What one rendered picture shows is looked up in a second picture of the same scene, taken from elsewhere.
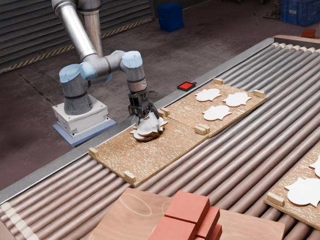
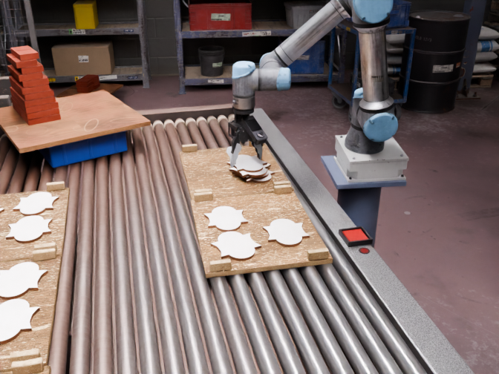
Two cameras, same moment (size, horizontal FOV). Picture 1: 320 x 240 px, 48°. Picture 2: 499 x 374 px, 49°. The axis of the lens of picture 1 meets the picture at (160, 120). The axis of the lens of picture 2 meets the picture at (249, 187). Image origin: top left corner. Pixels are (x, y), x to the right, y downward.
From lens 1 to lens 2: 260 cm
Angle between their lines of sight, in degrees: 95
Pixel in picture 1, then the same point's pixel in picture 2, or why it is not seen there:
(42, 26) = not seen: outside the picture
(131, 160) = (217, 156)
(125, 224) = (117, 114)
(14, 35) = not seen: outside the picture
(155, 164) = (191, 164)
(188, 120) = (240, 199)
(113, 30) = not seen: outside the picture
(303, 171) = (55, 216)
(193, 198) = (26, 53)
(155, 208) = (112, 123)
